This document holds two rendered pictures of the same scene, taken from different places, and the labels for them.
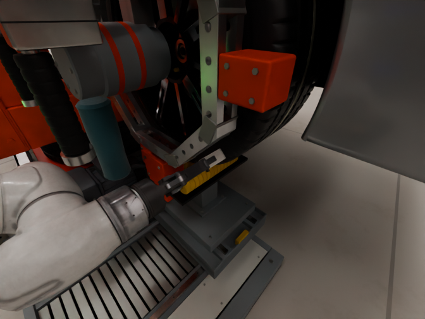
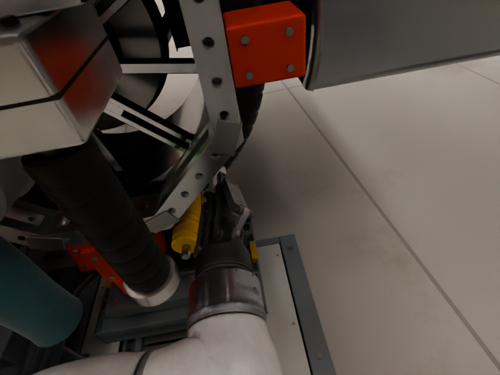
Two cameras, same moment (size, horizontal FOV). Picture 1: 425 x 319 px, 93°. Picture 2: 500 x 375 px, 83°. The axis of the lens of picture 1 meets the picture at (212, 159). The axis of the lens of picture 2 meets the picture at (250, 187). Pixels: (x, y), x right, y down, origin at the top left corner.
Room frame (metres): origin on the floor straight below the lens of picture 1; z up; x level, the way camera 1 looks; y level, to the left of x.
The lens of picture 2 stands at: (0.09, 0.23, 0.97)
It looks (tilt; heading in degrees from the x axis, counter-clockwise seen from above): 43 degrees down; 316
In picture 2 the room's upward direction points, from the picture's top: 10 degrees counter-clockwise
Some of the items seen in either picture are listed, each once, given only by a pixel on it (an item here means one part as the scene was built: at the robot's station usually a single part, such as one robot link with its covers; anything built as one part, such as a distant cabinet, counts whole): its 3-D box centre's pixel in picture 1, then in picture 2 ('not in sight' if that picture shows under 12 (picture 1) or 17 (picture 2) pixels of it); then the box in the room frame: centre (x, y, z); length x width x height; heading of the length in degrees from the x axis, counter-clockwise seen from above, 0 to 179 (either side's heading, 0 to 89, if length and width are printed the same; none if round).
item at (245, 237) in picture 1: (203, 211); (185, 269); (0.67, 0.05, 0.13); 0.50 x 0.36 x 0.10; 46
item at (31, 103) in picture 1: (16, 71); not in sight; (0.49, 0.45, 0.83); 0.04 x 0.04 x 0.16
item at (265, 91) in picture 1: (253, 78); (263, 44); (0.33, -0.06, 0.85); 0.09 x 0.08 x 0.07; 46
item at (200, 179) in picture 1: (209, 168); (188, 202); (0.53, 0.01, 0.51); 0.29 x 0.06 x 0.06; 136
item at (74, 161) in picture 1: (58, 110); (115, 227); (0.26, 0.21, 0.83); 0.04 x 0.04 x 0.16
